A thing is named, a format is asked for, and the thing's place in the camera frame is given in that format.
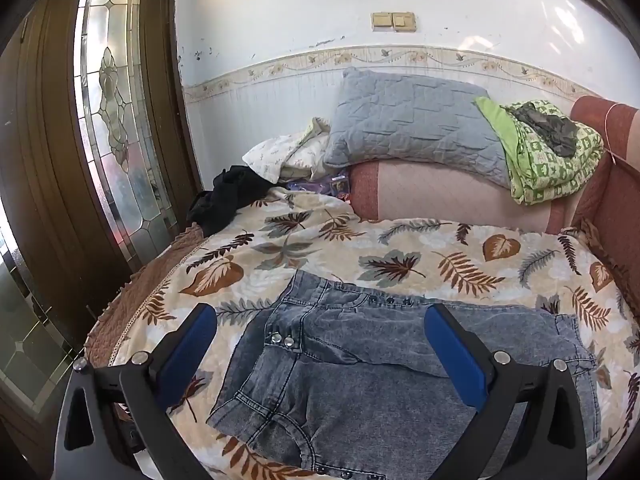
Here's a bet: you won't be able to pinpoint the green patterned blanket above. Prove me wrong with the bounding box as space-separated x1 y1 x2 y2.
474 96 606 206

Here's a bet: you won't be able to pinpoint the white floral pillow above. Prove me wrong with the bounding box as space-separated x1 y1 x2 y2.
242 117 332 184

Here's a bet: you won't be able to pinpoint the glass side panel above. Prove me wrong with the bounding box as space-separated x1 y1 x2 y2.
0 230 86 408

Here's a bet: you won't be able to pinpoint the grey quilted pillow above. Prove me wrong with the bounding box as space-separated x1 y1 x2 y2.
322 66 513 188

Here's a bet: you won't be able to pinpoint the dark grey cloth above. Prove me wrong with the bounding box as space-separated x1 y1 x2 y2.
512 101 581 157

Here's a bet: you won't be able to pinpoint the black garment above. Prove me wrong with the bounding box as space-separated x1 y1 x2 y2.
186 165 273 238

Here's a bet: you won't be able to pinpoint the leaf print bedspread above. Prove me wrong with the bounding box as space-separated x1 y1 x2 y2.
112 187 640 480

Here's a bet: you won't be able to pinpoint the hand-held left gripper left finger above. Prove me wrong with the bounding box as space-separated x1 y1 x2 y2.
52 302 218 480

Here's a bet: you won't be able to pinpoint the pink padded bolster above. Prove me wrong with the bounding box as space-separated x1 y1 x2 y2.
347 160 583 236

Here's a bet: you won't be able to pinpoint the wooden door with stained glass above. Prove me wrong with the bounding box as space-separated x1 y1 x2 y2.
0 0 201 351

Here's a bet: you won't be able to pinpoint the purple printed packet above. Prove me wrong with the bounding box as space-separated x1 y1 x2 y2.
287 172 351 203

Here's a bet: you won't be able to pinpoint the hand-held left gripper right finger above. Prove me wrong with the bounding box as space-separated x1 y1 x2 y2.
424 302 588 480

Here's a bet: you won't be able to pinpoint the brown quilted blanket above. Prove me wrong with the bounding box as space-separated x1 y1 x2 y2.
82 222 211 466

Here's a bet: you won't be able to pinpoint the grey denim pants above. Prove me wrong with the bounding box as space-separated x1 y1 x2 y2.
206 269 601 478

